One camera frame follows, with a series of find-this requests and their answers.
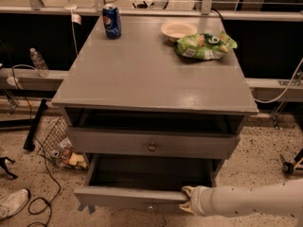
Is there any white sneaker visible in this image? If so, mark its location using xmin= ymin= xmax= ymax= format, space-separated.
xmin=0 ymin=188 xmax=30 ymax=219

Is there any black bar stand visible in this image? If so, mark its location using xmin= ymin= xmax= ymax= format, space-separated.
xmin=23 ymin=99 xmax=47 ymax=151

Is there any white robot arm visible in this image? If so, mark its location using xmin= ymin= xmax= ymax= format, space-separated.
xmin=179 ymin=179 xmax=303 ymax=227

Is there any black caster wheel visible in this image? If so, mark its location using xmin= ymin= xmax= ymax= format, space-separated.
xmin=280 ymin=149 xmax=303 ymax=175

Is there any green chip bag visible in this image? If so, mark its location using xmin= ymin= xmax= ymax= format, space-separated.
xmin=174 ymin=31 xmax=238 ymax=61

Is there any grey drawer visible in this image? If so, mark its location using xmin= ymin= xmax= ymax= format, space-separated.
xmin=68 ymin=128 xmax=240 ymax=159
xmin=74 ymin=154 xmax=223 ymax=212

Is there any clear plastic water bottle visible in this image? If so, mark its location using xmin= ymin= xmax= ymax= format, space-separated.
xmin=29 ymin=48 xmax=49 ymax=78

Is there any grey drawer cabinet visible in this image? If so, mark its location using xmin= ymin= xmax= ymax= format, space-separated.
xmin=50 ymin=15 xmax=259 ymax=163

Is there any blue tape cross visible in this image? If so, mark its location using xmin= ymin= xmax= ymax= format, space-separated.
xmin=78 ymin=204 xmax=96 ymax=215

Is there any white hanging cable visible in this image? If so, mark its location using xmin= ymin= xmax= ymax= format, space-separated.
xmin=252 ymin=57 xmax=303 ymax=105

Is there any black floor cable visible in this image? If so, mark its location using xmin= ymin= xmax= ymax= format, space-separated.
xmin=9 ymin=64 xmax=62 ymax=227

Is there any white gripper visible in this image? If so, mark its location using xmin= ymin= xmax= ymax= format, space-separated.
xmin=179 ymin=186 xmax=212 ymax=216

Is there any blue pepsi can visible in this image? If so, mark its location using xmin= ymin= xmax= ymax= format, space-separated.
xmin=102 ymin=4 xmax=121 ymax=39

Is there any white paper bowl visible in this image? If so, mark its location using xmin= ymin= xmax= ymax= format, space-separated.
xmin=161 ymin=22 xmax=198 ymax=43

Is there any grey top drawer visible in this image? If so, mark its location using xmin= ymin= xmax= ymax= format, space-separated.
xmin=68 ymin=128 xmax=240 ymax=159

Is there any wire mesh trash basket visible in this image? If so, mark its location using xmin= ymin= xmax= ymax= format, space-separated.
xmin=38 ymin=117 xmax=87 ymax=170

